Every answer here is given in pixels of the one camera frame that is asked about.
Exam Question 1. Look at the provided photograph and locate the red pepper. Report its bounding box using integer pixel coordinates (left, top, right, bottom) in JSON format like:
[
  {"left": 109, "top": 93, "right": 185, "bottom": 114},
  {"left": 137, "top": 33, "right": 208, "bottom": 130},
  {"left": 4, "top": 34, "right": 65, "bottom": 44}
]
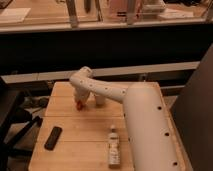
[{"left": 76, "top": 101, "right": 85, "bottom": 111}]

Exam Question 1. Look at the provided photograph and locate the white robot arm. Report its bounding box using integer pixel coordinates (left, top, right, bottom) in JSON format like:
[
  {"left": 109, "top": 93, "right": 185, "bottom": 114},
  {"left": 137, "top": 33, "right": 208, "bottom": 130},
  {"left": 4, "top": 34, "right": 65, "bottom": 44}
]
[{"left": 69, "top": 67, "right": 181, "bottom": 171}]

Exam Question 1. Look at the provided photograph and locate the black remote control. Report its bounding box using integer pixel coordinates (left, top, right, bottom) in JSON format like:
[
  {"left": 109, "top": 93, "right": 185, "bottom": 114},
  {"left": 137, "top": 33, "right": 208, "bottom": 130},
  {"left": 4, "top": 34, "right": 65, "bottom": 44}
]
[{"left": 44, "top": 126, "right": 62, "bottom": 150}]

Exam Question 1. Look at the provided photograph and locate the black chair at left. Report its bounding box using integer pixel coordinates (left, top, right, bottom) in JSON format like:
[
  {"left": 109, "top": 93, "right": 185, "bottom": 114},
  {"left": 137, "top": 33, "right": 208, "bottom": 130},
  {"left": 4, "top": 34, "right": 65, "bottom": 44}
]
[{"left": 0, "top": 76, "right": 43, "bottom": 171}]

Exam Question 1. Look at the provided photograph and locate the white plastic bottle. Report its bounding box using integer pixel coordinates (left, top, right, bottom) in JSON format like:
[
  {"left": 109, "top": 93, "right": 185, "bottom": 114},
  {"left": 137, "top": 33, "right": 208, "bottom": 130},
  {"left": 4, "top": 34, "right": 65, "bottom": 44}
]
[{"left": 108, "top": 125, "right": 120, "bottom": 169}]

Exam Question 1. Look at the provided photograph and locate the wooden shelf with items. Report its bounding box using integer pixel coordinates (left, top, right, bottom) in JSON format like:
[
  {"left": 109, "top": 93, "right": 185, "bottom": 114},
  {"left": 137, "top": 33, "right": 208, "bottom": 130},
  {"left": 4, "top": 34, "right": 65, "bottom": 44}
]
[{"left": 0, "top": 0, "right": 213, "bottom": 34}]

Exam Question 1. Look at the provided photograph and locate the dark panel at right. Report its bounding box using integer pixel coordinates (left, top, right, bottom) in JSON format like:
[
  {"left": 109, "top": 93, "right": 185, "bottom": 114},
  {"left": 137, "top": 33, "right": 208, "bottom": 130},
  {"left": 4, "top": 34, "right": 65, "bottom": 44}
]
[{"left": 171, "top": 43, "right": 213, "bottom": 171}]

